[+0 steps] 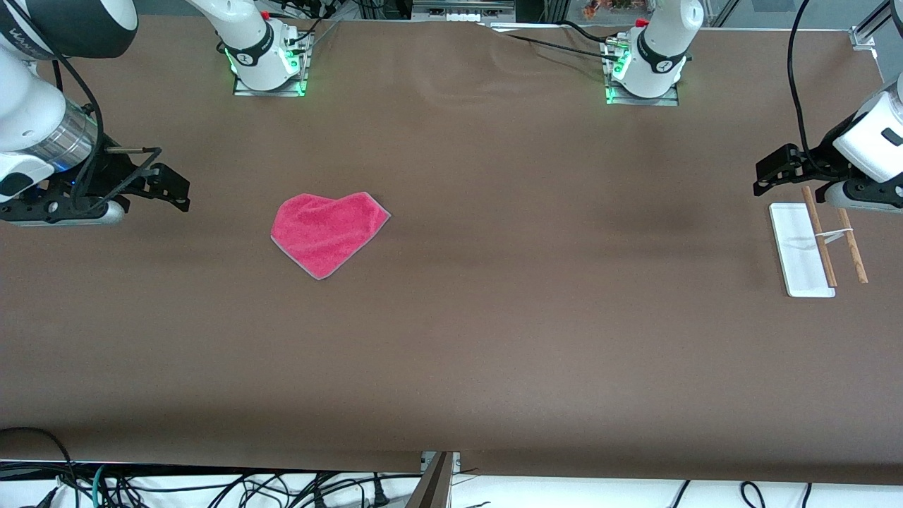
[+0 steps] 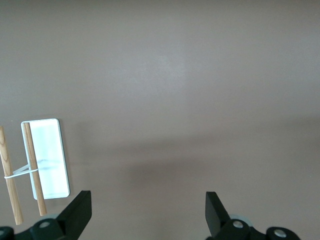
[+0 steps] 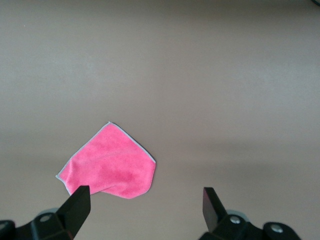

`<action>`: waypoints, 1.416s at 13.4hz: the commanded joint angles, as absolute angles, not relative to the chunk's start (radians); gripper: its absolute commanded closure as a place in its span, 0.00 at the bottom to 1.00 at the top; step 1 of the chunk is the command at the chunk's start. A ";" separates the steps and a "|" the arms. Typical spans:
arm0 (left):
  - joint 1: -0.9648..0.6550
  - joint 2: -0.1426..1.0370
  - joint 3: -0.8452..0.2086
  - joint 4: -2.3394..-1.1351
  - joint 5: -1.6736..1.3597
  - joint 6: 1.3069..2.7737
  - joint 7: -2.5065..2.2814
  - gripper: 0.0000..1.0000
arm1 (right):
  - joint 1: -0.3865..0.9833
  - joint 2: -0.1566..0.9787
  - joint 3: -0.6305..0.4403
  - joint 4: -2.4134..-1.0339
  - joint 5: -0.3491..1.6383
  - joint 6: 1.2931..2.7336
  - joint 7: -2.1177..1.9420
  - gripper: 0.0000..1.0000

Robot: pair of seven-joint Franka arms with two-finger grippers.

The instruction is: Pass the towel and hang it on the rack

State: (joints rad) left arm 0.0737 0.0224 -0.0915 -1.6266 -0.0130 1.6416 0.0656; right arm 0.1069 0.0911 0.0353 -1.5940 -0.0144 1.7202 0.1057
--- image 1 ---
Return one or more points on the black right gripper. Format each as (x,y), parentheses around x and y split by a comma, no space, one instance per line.
(113,169)

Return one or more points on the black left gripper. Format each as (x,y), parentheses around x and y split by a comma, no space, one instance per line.
(820,156)

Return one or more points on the pink terry towel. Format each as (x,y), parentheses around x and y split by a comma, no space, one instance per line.
(328,229)

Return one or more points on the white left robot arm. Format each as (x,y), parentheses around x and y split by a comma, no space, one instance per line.
(659,49)

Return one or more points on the white rack cross brace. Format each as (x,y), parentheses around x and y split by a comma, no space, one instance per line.
(838,235)

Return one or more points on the orange background object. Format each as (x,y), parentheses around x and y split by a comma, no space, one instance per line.
(610,7)

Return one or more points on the white paper sheet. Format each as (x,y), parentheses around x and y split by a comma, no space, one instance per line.
(525,27)

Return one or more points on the brown table cover sheet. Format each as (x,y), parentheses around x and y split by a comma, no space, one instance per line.
(494,317)

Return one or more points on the white rack base plate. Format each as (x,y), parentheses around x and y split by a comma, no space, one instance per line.
(797,247)

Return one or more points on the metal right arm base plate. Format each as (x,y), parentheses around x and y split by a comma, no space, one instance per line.
(271,90)

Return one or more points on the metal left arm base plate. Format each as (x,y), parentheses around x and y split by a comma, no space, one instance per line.
(642,101)

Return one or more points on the aluminium frame corner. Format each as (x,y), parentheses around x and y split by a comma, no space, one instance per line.
(864,37)

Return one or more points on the aluminium extrusion rail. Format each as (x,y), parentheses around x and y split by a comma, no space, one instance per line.
(462,8)

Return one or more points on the metal table frame bracket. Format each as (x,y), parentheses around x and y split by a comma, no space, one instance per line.
(432,480)

